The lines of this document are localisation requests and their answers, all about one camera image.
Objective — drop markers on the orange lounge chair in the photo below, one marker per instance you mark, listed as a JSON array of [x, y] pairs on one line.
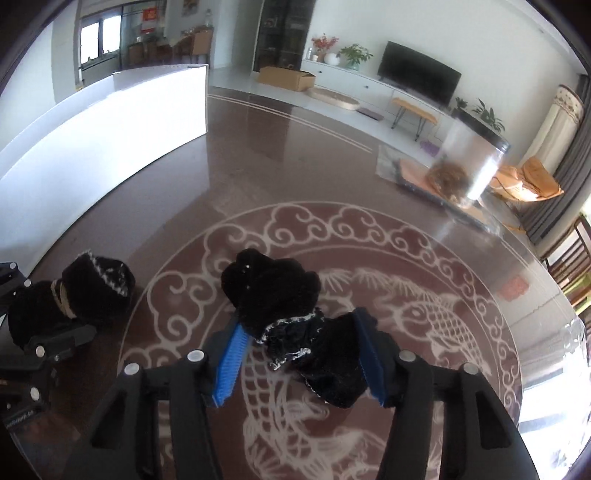
[[529, 183]]

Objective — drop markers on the red flower vase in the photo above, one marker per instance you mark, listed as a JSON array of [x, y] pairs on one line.
[[322, 44]]

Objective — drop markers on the small wooden bench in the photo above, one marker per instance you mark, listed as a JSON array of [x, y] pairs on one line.
[[424, 116]]

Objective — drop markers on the black velvet scrunchie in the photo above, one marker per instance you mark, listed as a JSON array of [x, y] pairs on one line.
[[277, 304]]

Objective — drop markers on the black flat television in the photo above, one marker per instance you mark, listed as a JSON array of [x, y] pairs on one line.
[[418, 73]]

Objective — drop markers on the green potted plant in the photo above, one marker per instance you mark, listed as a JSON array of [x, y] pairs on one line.
[[488, 116], [355, 56]]

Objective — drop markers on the covered standing air conditioner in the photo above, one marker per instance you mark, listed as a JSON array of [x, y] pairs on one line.
[[558, 129]]

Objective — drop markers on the green potted plant right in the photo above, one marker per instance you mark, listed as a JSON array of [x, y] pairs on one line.
[[488, 116]]

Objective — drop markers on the dark glass display cabinet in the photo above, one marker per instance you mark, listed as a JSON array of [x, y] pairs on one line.
[[282, 34]]

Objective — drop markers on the wooden dining chair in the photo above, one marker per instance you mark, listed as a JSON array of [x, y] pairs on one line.
[[569, 263]]

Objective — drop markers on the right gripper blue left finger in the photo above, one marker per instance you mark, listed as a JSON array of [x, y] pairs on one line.
[[121, 440]]

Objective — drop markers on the clear plastic jar black lid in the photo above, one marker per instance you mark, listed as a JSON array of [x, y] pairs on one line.
[[468, 159]]

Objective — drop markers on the brown cardboard box on floor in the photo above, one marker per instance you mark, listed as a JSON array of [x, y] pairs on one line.
[[293, 80]]

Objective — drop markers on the large white cardboard bin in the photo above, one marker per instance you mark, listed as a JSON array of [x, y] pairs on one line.
[[80, 150]]

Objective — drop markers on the grey curtain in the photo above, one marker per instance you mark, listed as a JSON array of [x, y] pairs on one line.
[[573, 174]]

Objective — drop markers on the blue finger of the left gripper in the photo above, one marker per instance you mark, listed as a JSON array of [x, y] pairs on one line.
[[11, 277], [62, 346]]

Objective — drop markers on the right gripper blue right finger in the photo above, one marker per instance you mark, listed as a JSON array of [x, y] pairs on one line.
[[480, 440]]

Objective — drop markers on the green potted plant left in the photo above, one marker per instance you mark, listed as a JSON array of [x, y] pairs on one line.
[[355, 56]]

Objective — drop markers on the white low tv cabinet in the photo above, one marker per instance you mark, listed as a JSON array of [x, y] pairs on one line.
[[366, 89]]

